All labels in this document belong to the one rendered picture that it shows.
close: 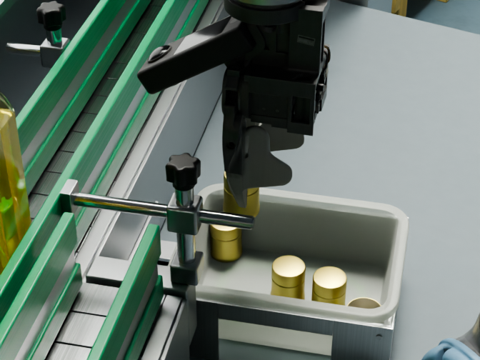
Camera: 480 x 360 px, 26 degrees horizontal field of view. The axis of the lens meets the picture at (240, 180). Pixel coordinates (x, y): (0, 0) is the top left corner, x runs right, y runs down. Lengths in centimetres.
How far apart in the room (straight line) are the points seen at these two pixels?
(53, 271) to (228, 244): 30
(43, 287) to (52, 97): 29
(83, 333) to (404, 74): 76
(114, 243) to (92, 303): 11
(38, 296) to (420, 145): 66
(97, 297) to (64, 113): 26
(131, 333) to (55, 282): 8
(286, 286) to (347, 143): 34
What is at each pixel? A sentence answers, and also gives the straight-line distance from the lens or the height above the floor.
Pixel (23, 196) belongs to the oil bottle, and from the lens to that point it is 87.
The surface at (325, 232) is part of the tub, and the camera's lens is 111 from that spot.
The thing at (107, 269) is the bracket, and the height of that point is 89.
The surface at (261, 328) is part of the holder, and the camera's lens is 100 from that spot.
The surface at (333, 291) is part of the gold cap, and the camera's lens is 103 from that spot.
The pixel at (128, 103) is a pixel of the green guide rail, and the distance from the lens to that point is 107.
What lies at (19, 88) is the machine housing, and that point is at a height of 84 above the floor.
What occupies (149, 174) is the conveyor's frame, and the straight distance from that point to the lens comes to 111.
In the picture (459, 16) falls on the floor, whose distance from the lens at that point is 334.
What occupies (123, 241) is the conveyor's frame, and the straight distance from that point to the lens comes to 105.
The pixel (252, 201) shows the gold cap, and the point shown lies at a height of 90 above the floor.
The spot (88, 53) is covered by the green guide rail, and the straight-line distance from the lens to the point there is 116.
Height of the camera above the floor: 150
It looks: 36 degrees down
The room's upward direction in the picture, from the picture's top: straight up
